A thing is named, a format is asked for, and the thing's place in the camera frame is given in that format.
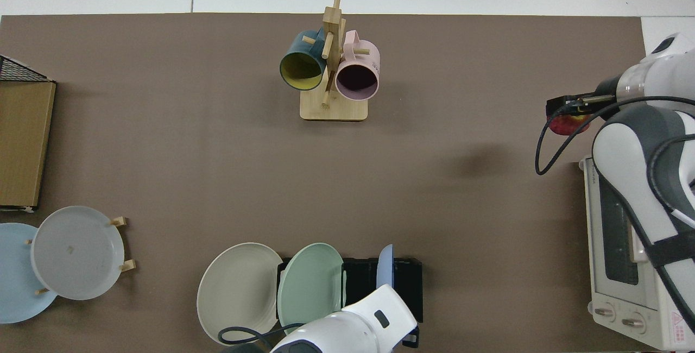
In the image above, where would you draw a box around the red yellow apple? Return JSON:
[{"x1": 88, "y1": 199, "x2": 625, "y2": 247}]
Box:
[{"x1": 548, "y1": 113, "x2": 591, "y2": 136}]

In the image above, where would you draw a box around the black dish rack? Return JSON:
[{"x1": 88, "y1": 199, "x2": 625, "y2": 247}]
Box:
[{"x1": 277, "y1": 257, "x2": 424, "y2": 324}]

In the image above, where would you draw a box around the green plate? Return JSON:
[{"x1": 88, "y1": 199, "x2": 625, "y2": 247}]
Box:
[{"x1": 277, "y1": 242, "x2": 347, "y2": 335}]

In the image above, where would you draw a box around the beige plate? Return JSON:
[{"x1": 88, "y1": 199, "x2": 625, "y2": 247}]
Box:
[{"x1": 197, "y1": 242, "x2": 284, "y2": 346}]

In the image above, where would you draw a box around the wooden plate rack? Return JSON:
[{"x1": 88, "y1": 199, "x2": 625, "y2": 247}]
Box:
[{"x1": 24, "y1": 216, "x2": 136, "y2": 295}]

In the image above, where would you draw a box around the grey plate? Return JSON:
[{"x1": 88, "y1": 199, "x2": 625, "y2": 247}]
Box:
[{"x1": 30, "y1": 206, "x2": 125, "y2": 301}]

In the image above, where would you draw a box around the light blue plate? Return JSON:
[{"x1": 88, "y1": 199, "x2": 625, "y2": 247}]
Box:
[{"x1": 0, "y1": 223, "x2": 58, "y2": 324}]

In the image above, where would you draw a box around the pale toaster oven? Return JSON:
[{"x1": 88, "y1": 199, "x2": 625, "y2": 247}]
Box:
[{"x1": 579, "y1": 156, "x2": 695, "y2": 351}]

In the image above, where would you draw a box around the pink mug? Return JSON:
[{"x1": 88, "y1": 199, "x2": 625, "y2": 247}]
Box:
[{"x1": 334, "y1": 30, "x2": 381, "y2": 101}]

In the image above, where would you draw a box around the wooden cup stand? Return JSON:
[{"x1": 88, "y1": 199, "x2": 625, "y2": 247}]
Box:
[{"x1": 300, "y1": 0, "x2": 369, "y2": 122}]

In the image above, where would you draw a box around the dark blue mug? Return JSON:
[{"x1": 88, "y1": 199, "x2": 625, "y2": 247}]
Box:
[{"x1": 279, "y1": 29, "x2": 327, "y2": 91}]

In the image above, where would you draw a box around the brown table cloth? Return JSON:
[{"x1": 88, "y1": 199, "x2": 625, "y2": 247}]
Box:
[{"x1": 0, "y1": 14, "x2": 658, "y2": 353}]

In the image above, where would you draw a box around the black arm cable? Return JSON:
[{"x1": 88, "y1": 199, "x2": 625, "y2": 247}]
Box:
[
  {"x1": 218, "y1": 323, "x2": 305, "y2": 346},
  {"x1": 535, "y1": 96, "x2": 695, "y2": 175}
]

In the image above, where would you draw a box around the wire basket with wooden floor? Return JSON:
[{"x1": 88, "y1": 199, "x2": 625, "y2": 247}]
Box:
[{"x1": 0, "y1": 54, "x2": 57, "y2": 213}]

